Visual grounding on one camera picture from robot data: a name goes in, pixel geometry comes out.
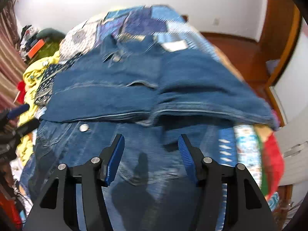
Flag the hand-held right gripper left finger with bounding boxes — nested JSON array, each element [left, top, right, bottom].
[[23, 133, 126, 231]]

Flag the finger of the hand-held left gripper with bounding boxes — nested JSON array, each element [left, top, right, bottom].
[[6, 104, 30, 121]]

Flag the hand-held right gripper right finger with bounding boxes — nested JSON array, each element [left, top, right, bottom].
[[177, 133, 281, 231]]

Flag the blue jeans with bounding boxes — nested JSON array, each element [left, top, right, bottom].
[[19, 35, 277, 231]]

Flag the pile of clothes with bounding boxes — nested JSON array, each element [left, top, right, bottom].
[[20, 25, 41, 52]]

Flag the red fuzzy cloth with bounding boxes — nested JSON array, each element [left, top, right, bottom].
[[16, 80, 26, 104]]

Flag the navy patterned cloth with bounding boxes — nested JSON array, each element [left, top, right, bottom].
[[34, 59, 81, 107]]

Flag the yellow garment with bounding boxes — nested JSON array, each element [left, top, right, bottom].
[[17, 52, 60, 165]]

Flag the striped curtain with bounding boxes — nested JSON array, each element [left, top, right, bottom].
[[0, 1, 27, 112]]

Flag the orange box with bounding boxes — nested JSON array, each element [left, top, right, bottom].
[[26, 39, 47, 59]]

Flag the green patterned cloth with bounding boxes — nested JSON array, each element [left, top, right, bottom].
[[36, 41, 62, 61]]

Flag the grey-green pillow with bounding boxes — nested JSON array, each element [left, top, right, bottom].
[[36, 28, 66, 42]]

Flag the red and green cloth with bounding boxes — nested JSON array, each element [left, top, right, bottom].
[[254, 125, 285, 199]]

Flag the white sliding door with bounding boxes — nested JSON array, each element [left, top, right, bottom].
[[273, 23, 308, 130]]

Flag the patchwork bed blanket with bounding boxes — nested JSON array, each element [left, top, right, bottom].
[[59, 5, 263, 188]]

